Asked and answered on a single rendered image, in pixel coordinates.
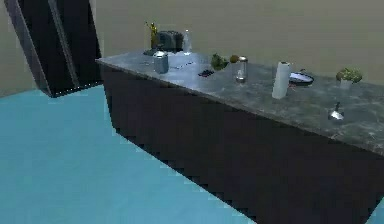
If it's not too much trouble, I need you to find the silver butter knife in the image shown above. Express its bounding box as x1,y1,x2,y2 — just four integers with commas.
170,61,195,70

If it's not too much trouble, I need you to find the black toaster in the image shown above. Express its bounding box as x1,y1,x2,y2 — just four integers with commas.
156,30,185,53

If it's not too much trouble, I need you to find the clear glass jar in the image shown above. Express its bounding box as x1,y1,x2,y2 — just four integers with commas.
235,56,249,84

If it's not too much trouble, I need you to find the white paper towel roll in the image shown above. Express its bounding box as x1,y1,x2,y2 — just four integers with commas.
271,61,292,100

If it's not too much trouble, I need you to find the silver ladle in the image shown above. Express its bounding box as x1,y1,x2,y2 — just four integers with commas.
327,101,345,122

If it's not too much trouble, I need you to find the golden statuette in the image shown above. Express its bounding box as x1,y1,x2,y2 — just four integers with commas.
144,21,159,51

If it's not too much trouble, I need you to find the black fridge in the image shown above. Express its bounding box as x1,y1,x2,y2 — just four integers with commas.
3,0,103,99

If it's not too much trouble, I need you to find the clear glass bottle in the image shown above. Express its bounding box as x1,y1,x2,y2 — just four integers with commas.
182,29,193,56

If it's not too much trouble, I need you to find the black frying pan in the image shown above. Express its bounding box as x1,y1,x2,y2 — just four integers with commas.
288,68,315,87

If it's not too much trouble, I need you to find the grey metal canister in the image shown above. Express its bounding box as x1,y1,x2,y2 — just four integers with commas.
153,50,170,75

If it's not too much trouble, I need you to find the dark counter with marble top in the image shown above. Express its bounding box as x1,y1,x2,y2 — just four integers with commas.
95,49,384,224

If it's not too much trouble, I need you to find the green potted plant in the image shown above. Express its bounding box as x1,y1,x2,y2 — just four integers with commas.
335,67,364,90

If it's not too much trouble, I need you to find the green lettuce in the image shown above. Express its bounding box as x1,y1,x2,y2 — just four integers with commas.
210,53,230,71

